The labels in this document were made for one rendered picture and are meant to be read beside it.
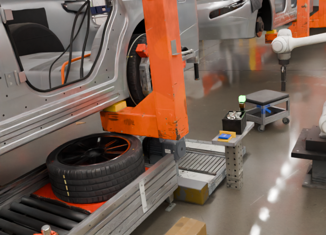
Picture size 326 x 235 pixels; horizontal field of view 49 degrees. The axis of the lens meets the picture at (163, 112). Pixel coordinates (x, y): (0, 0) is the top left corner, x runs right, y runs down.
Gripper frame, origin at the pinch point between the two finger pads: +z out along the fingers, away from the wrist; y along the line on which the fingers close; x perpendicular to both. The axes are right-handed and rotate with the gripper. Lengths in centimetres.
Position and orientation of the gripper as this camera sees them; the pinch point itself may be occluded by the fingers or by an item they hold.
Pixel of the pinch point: (283, 86)
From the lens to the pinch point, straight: 280.4
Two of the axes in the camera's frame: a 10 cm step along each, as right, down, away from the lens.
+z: 0.7, 9.6, 2.8
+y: 4.4, -2.8, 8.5
